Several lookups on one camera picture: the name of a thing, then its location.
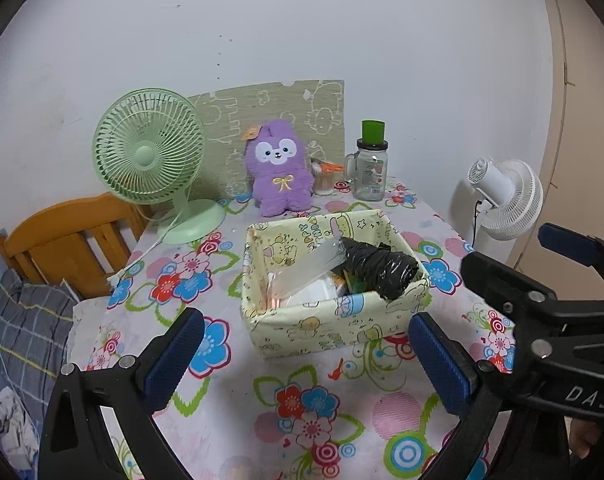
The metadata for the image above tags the black fan cable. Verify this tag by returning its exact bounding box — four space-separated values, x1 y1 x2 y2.
471 200 484 249

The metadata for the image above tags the wooden chair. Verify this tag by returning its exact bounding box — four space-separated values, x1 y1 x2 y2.
0 192 155 301

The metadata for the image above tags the crumpled white cloth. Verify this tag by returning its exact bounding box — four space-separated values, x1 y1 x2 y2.
0 387 40 471

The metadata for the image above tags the person's right hand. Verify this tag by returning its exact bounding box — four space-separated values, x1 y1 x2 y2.
568 417 604 461

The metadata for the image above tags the clear plastic bag pack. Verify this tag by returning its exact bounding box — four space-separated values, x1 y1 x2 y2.
269 237 348 306

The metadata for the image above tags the toothpick jar with orange lid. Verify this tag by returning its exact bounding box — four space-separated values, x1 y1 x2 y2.
312 160 344 196

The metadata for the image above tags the green desk fan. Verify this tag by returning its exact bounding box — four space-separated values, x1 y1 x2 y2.
92 88 227 244

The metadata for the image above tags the white cloth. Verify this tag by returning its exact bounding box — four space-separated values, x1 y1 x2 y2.
0 387 40 471
282 275 348 308

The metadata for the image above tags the green printed board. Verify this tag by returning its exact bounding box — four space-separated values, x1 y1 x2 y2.
187 79 346 198

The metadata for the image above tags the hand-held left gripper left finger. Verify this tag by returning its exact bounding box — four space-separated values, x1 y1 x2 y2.
38 307 206 480

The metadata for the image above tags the beige wooden door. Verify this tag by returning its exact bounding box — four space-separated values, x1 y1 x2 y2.
502 0 604 286

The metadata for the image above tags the grey plaid pillow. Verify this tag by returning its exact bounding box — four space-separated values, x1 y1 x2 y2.
0 270 80 411

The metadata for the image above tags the green tissue packet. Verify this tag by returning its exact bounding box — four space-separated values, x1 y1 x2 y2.
339 270 378 296

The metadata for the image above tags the white floor fan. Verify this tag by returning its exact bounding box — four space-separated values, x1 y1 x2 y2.
467 156 544 251

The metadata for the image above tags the yellow printed storage box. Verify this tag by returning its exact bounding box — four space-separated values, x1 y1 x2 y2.
240 210 431 361

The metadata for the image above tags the glass jar with green lid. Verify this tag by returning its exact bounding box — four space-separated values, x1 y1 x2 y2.
343 120 389 202

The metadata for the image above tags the purple plush toy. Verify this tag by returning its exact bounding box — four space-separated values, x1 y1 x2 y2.
245 119 315 217

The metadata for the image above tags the black plastic bag roll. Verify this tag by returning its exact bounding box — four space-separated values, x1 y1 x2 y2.
339 237 419 302

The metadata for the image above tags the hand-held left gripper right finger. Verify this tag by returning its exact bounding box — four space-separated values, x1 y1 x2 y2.
408 311 574 480

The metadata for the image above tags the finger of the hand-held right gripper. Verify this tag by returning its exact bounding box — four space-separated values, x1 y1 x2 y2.
461 251 563 357
539 223 604 282

